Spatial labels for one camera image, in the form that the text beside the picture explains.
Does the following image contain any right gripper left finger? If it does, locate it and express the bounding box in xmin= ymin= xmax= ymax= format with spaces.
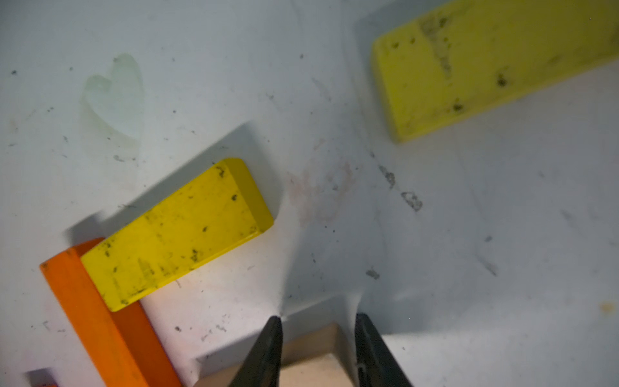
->
xmin=229 ymin=315 xmax=283 ymax=387

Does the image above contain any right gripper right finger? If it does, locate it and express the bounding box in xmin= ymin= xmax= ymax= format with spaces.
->
xmin=354 ymin=313 xmax=413 ymax=387

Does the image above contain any natural wood block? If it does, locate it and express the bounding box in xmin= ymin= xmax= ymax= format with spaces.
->
xmin=194 ymin=323 xmax=356 ymax=386

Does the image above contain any yellow block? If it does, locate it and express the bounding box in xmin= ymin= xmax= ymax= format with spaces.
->
xmin=371 ymin=1 xmax=618 ymax=143
xmin=82 ymin=158 xmax=274 ymax=312

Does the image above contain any orange block top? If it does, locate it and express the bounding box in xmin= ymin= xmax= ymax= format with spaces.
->
xmin=40 ymin=238 xmax=182 ymax=386

